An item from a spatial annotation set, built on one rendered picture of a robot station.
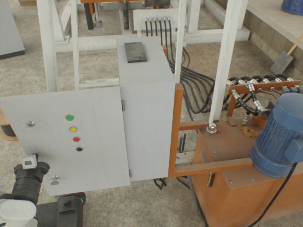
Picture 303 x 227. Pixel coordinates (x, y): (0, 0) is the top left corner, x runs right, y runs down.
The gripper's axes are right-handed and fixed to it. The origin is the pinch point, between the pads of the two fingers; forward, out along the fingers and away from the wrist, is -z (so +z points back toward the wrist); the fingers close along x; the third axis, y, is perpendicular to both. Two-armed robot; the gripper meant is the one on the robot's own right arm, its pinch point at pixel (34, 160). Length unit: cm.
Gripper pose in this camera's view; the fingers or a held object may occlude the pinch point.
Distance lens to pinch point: 105.3
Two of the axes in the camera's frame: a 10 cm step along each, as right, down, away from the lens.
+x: -9.9, 1.0, -1.2
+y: 0.0, 7.5, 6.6
